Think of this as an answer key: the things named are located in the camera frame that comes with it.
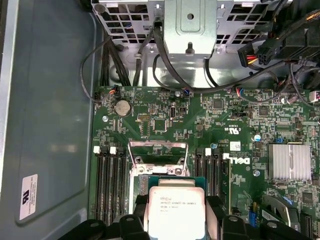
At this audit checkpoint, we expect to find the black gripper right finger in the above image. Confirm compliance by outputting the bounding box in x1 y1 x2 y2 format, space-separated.
205 195 312 240

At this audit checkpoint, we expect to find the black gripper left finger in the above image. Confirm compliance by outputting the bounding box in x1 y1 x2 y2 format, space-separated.
59 193 151 240

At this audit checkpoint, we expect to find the silver CPU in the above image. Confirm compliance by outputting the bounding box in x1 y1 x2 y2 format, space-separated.
146 175 208 240

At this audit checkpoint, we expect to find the metal socket cover frame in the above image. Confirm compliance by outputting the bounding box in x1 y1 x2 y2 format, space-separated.
127 140 191 177

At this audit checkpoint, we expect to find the black RAM slot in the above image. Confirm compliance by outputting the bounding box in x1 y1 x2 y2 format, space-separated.
119 147 129 216
103 147 112 226
195 147 204 177
212 147 221 198

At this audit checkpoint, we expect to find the RAM slot with white clips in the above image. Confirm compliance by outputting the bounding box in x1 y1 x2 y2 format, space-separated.
109 146 120 221
92 146 105 226
204 147 213 198

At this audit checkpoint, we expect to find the CPU socket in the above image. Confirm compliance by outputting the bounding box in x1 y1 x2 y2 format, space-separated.
127 172 151 218

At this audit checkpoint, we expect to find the silver finned heatsink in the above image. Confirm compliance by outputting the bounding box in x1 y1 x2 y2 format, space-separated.
267 142 313 181

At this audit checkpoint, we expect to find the white printed sticker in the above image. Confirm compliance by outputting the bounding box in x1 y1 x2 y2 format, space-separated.
18 173 40 221

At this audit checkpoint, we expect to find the green motherboard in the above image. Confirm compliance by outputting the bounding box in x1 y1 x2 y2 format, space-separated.
92 84 320 240

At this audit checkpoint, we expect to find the silver coin battery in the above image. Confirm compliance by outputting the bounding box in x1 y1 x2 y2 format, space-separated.
114 99 132 118

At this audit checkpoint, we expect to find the black and grey PC case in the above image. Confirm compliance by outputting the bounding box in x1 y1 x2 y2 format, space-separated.
0 0 320 240

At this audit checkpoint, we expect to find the black power connector plug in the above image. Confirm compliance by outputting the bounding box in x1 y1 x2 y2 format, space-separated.
237 39 275 69

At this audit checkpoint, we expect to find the silver perforated drive cage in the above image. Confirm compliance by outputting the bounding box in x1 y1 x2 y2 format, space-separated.
91 0 275 55

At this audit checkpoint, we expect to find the thin grey cable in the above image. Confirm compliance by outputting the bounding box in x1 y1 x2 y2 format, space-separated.
79 32 151 103

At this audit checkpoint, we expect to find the thick black cable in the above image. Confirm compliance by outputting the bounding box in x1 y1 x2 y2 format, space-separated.
153 21 286 95

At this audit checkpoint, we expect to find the black wire harness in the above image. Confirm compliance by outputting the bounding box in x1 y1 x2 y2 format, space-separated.
268 0 320 87

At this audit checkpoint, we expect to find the grey metal bracket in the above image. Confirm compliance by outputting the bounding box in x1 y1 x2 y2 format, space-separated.
163 0 217 60

